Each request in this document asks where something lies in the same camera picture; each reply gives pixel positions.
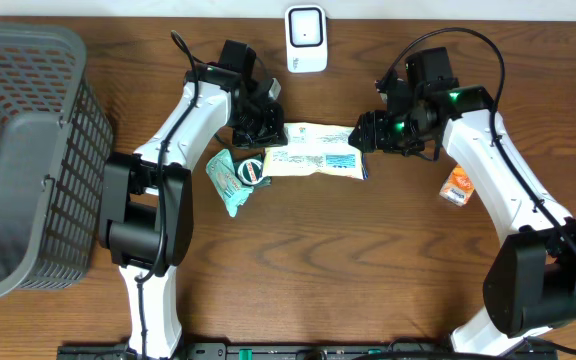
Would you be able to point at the dark grey plastic basket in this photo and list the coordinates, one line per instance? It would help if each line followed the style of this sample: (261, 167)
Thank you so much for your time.
(54, 141)

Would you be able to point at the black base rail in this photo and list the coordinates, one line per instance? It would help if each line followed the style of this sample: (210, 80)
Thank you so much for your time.
(220, 351)

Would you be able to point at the white barcode scanner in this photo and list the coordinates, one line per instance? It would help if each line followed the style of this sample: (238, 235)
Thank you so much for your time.
(306, 39)

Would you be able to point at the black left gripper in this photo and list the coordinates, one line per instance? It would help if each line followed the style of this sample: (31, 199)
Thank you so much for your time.
(259, 133)

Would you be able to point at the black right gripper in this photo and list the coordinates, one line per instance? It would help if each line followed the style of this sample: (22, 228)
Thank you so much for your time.
(370, 132)

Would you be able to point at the teal wet wipes packet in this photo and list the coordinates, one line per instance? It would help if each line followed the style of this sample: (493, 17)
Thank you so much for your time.
(220, 169)

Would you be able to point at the dark green round-label packet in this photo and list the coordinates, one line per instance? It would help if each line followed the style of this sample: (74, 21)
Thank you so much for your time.
(250, 172)

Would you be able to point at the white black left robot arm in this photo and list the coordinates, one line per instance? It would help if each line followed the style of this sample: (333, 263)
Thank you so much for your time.
(146, 220)

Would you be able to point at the orange Kleenex tissue pack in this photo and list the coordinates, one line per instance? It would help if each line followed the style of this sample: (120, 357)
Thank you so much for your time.
(457, 188)

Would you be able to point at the large white snack bag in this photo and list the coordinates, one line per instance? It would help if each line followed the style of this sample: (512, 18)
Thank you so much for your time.
(315, 148)

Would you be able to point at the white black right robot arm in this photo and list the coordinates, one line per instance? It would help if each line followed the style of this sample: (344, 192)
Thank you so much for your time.
(531, 287)

